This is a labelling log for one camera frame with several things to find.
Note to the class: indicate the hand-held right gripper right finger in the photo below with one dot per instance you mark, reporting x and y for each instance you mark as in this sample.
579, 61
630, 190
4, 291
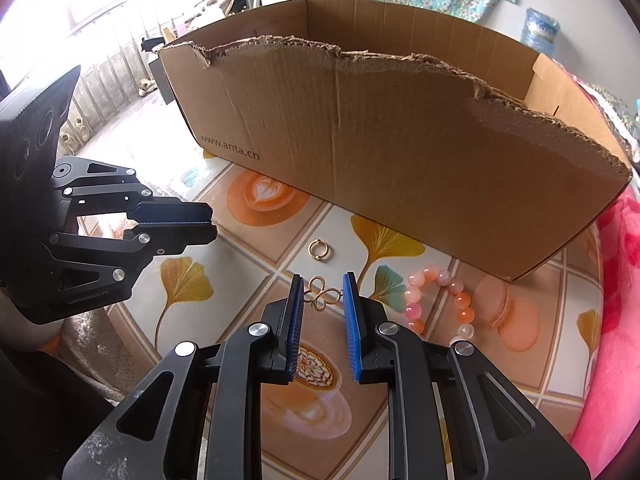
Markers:
352, 330

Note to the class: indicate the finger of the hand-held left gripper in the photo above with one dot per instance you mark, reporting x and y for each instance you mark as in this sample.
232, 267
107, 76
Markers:
175, 237
175, 212

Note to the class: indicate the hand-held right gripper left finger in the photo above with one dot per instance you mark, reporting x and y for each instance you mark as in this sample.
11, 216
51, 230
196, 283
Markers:
295, 330

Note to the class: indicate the brown cardboard box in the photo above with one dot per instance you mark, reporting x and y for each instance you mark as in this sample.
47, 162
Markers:
375, 160

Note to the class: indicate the patterned vinyl tablecloth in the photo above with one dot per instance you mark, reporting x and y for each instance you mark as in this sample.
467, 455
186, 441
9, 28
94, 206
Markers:
250, 270

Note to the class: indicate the metal railing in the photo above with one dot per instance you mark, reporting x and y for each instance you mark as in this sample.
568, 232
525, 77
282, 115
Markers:
115, 80

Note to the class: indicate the beige shoes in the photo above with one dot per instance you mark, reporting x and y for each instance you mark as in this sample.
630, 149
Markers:
145, 87

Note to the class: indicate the dark cabinet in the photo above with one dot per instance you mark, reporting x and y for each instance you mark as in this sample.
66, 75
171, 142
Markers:
160, 80

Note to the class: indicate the person's white fleece clothing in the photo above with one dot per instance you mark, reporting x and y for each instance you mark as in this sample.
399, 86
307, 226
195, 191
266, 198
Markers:
90, 355

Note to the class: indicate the pink blanket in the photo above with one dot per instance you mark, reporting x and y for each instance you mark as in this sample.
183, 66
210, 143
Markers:
615, 335

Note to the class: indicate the grey lace cloth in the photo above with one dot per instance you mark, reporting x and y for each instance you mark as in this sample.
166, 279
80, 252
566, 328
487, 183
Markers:
610, 105

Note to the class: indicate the blue water bottle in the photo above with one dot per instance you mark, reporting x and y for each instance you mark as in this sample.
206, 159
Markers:
540, 27

